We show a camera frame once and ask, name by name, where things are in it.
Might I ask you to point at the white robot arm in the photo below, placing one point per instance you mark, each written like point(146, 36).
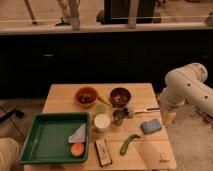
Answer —
point(186, 83)

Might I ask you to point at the green cucumber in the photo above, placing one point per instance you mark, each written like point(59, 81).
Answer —
point(126, 143)

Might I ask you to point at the green small cup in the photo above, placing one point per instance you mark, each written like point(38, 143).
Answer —
point(100, 109)

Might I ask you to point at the green plastic tray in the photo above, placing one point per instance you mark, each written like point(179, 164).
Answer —
point(47, 139)

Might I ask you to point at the white paper cup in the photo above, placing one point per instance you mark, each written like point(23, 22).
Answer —
point(102, 122)

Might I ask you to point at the dark brown bowl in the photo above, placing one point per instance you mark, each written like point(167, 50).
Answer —
point(120, 97)

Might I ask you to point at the black handled spatula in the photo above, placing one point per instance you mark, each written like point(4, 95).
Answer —
point(131, 112)

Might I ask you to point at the yellow wooden spoon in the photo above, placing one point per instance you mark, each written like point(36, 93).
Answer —
point(104, 100)

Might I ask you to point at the orange round fruit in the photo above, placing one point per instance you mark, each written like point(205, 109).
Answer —
point(77, 149)

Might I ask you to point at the orange bowl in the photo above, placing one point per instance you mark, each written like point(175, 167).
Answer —
point(86, 97)

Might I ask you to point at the grey folded cloth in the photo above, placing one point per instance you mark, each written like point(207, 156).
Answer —
point(79, 136)

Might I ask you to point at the black chair leg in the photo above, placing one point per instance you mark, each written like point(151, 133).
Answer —
point(15, 112)

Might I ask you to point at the blue sponge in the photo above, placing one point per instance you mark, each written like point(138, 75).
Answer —
point(151, 126)

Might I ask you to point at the black rectangular whetstone block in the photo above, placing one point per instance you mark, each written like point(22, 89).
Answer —
point(103, 152)

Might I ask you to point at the small metal cup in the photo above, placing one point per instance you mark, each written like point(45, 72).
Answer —
point(118, 116)

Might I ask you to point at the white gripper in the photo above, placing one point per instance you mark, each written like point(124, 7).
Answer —
point(168, 115)

